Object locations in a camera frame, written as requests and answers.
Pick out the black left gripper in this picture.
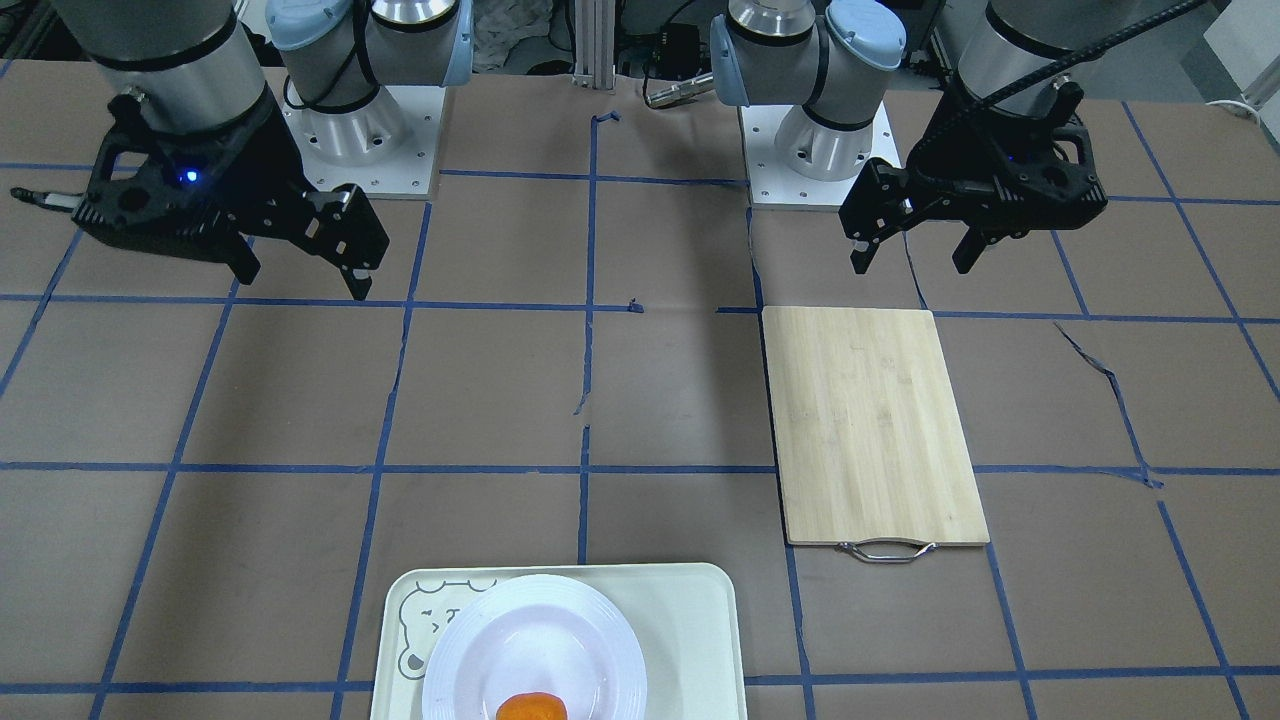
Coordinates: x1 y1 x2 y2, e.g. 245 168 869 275
838 81 1108 275

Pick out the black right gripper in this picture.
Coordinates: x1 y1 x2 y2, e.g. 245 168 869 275
72 88 389 301

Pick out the white ribbed plate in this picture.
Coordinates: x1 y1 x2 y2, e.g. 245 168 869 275
420 574 648 719

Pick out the orange fruit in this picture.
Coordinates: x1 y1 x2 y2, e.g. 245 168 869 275
495 691 568 720

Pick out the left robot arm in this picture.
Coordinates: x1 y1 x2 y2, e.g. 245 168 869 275
709 1 1197 274

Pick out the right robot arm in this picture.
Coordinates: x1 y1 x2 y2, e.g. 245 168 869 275
31 1 474 300

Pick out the pale green bear tray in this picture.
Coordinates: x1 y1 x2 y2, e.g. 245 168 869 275
370 562 748 719

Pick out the bamboo cutting board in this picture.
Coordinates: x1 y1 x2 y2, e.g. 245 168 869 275
762 306 989 562

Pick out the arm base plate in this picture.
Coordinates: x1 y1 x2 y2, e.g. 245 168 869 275
282 86 449 200
739 104 900 211

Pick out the aluminium frame post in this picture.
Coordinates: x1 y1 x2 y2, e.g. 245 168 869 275
572 0 617 94

